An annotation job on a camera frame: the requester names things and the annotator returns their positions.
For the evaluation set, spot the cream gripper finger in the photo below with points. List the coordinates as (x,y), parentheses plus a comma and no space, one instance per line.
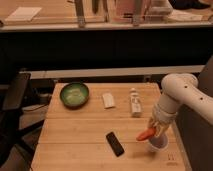
(158,128)

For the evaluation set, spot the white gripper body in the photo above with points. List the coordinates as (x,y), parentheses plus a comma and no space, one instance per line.
(160,117)

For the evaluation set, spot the orange red pepper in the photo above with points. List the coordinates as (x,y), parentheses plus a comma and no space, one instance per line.
(146,134)

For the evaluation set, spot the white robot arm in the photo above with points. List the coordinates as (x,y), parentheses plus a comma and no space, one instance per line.
(181,102)

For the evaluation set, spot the green ceramic bowl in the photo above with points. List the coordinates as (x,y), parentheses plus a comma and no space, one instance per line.
(74,94)

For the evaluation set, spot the white bottle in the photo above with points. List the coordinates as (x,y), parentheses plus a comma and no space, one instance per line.
(136,109)

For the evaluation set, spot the black rectangular phone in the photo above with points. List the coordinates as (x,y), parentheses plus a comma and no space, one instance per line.
(114,144)

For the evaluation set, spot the white rectangular block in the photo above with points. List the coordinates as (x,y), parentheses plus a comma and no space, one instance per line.
(108,100)

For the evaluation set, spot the black office chair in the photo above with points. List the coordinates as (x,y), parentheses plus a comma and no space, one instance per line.
(10,113)

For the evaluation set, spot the white paper sheet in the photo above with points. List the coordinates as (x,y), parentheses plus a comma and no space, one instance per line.
(23,14)

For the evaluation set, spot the metal shelf post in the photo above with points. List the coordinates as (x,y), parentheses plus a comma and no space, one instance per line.
(136,12)
(80,13)

